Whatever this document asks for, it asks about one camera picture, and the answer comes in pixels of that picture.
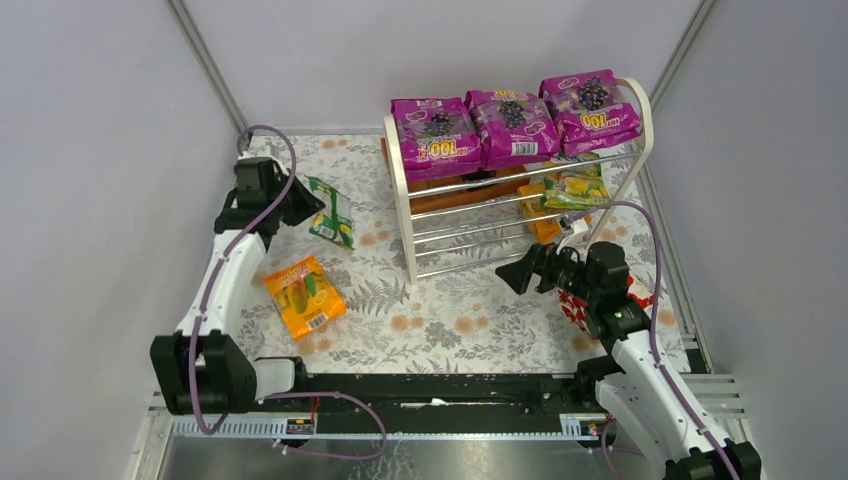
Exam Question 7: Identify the green candy bag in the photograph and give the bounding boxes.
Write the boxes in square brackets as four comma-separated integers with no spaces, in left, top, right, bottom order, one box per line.
[308,176,354,250]

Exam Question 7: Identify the purple candy bag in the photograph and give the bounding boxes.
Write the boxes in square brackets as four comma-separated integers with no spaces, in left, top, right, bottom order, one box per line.
[539,69,641,157]
[391,97,483,182]
[464,90,561,171]

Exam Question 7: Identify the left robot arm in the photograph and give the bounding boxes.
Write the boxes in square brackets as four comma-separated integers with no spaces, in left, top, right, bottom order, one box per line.
[150,157,324,415]

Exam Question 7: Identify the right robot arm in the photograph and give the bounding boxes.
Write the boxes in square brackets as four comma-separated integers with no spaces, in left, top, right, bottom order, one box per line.
[495,241,762,479]

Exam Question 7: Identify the orange bag under shelf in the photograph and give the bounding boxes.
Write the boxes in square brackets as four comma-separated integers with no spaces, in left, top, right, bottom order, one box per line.
[517,182,567,244]

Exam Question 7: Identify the white metal shelf rack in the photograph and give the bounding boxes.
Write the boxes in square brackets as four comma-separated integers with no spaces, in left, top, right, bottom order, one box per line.
[383,77,655,284]

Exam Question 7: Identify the green yellow bag on shelf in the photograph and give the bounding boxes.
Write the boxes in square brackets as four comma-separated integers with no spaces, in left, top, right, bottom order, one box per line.
[540,163,610,211]

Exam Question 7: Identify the orange mango candy bag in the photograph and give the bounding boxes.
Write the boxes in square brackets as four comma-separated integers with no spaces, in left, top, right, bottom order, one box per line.
[264,256,347,341]

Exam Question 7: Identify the red white floral bag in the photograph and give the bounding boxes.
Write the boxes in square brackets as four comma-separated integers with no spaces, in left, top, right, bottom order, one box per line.
[557,274,656,338]

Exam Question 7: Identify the rolled dark orange sock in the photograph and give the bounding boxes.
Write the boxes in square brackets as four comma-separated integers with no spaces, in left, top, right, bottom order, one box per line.
[461,169,495,183]

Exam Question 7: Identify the orange wooden divider tray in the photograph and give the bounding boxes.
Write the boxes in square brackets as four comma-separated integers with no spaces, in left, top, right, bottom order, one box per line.
[407,165,530,214]

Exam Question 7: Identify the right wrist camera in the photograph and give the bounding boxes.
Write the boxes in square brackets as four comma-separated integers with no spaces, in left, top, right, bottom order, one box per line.
[556,217,589,253]

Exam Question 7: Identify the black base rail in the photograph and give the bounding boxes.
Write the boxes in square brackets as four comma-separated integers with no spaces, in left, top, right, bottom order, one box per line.
[255,364,611,439]

